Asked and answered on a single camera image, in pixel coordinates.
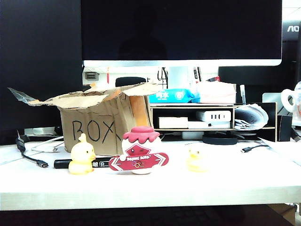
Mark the small white box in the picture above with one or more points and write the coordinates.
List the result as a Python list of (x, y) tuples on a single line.
[(172, 122)]

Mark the red and white mascot doll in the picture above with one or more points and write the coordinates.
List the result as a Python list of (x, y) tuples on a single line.
[(141, 150)]

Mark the cardboard box marked BOX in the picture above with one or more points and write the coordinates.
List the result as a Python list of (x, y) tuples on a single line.
[(94, 122)]

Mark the small yellow duck doll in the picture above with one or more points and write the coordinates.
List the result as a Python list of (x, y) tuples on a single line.
[(197, 161)]

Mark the large yellow duck doll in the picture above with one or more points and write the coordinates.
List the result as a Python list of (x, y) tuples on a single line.
[(81, 160)]

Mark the small black box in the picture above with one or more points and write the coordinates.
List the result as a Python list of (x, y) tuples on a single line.
[(284, 128)]

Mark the blue wet wipes pack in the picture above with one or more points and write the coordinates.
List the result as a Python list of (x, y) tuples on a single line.
[(171, 95)]

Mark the black chair backrest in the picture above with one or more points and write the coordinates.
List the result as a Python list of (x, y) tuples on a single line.
[(130, 81)]

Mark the wooden desk shelf organizer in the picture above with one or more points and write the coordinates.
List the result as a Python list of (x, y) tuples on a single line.
[(192, 106)]

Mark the flat white device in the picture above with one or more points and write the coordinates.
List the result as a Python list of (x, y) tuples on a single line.
[(209, 125)]

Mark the white power strip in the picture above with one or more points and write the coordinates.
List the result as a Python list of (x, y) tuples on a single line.
[(212, 116)]

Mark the pink white tissue pack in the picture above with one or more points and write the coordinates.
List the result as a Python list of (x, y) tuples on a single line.
[(216, 93)]

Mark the black round monitor base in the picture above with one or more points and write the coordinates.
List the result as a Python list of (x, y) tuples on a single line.
[(219, 140)]

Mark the large silver-framed computer monitor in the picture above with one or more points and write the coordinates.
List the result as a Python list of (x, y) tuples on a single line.
[(181, 30)]

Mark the white pen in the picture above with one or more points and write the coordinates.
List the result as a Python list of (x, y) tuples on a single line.
[(242, 94)]

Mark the rolled grey papers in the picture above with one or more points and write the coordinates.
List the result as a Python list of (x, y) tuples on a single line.
[(251, 116)]

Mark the black permanent marker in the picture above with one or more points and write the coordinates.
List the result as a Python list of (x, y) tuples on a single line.
[(61, 163)]

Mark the dark black monitor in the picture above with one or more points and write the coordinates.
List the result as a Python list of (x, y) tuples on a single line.
[(40, 70)]

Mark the white paper sheets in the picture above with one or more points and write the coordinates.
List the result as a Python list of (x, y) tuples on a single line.
[(282, 150)]

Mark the white ceramic mug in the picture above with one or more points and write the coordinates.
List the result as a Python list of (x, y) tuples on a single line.
[(295, 99)]

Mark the black AOC monitor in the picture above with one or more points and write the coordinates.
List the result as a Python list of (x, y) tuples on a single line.
[(292, 29)]

